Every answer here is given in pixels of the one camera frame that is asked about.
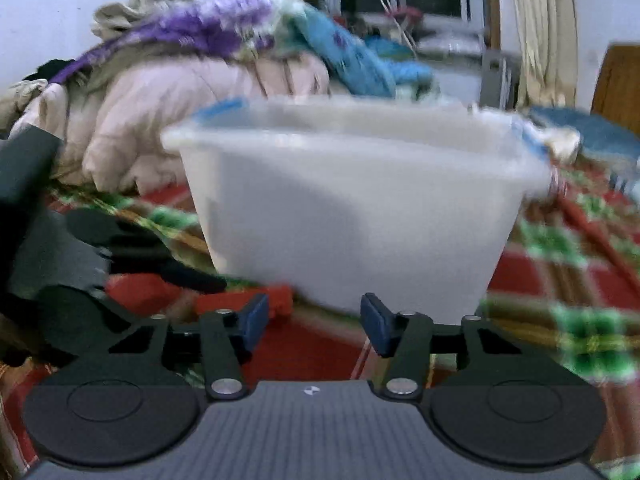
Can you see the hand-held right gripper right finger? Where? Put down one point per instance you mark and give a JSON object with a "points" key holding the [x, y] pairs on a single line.
{"points": [[377, 322]]}

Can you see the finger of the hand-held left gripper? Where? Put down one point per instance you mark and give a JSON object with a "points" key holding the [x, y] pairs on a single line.
{"points": [[170, 267]]}

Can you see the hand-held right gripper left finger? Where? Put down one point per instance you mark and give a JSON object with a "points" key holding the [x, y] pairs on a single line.
{"points": [[254, 321]]}

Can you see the red building block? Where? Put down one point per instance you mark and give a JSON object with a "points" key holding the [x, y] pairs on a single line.
{"points": [[225, 300]]}

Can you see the white plastic container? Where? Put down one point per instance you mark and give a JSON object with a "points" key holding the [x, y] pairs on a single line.
{"points": [[350, 210]]}

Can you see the pink quilt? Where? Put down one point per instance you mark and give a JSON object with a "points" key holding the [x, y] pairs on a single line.
{"points": [[150, 115]]}

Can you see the dark cloth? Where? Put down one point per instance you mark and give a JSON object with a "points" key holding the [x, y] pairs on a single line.
{"points": [[47, 71]]}

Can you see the plaid bed sheet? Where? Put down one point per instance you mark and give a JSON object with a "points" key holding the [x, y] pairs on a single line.
{"points": [[575, 285]]}

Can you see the purple floral blanket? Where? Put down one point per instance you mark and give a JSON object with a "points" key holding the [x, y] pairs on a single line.
{"points": [[200, 25]]}

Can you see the cream cloth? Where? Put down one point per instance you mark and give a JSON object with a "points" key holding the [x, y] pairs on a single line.
{"points": [[557, 142]]}

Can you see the beige crumpled cloth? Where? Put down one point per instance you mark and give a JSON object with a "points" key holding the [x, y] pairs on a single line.
{"points": [[150, 0]]}

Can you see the blue floral cloth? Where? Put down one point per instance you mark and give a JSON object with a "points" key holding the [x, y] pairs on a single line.
{"points": [[350, 55]]}

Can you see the grey chair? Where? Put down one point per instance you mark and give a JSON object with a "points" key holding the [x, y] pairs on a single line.
{"points": [[497, 80]]}

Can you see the blue pillow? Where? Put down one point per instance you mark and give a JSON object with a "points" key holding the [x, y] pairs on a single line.
{"points": [[595, 132]]}

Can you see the wooden headboard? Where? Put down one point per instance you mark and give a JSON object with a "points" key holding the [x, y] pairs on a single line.
{"points": [[620, 85]]}

